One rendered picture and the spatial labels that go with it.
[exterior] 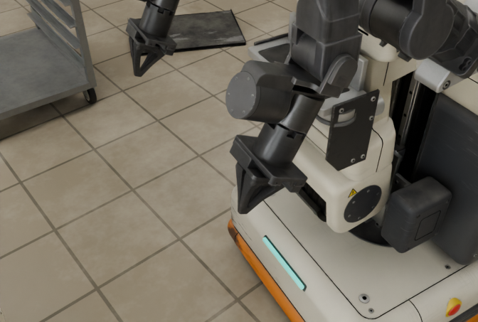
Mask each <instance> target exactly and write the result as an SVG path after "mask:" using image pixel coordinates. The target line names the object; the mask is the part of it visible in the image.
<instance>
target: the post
mask: <svg viewBox="0 0 478 322"><path fill-rule="evenodd" d="M71 1H72V5H70V8H71V11H72V15H73V18H74V19H75V20H76V24H77V27H75V30H76V34H77V37H78V39H79V40H80V43H81V46H82V48H80V53H81V56H82V59H83V60H84V61H85V66H86V67H84V69H85V75H86V79H87V81H88V82H89V83H90V88H94V87H97V83H96V79H95V73H94V69H93V66H92V59H91V55H90V49H89V45H88V41H87V35H86V32H85V25H84V21H83V15H82V11H81V8H80V1H79V0H71Z"/></svg>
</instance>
